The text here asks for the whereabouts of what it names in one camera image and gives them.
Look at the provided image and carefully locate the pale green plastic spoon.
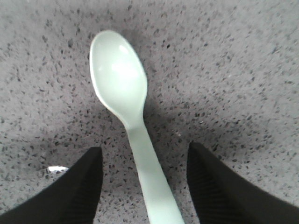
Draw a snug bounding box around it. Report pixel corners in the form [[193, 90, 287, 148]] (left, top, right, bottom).
[[89, 30, 184, 224]]

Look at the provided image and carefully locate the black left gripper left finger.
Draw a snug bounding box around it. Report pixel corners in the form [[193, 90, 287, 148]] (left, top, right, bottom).
[[0, 147, 103, 224]]

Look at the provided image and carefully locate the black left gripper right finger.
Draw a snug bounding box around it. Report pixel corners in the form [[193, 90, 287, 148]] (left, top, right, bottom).
[[187, 142, 299, 224]]

